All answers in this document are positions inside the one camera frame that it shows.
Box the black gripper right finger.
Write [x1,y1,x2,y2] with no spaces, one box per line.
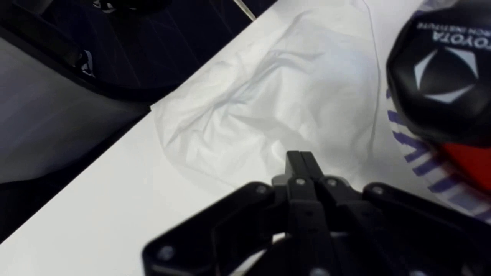
[304,150,491,276]

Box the white cloth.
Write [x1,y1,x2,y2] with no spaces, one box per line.
[149,0,393,192]

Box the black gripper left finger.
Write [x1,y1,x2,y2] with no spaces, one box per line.
[141,149,315,276]

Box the bowl of coloured blocks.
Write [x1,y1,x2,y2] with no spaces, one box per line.
[376,83,491,224]

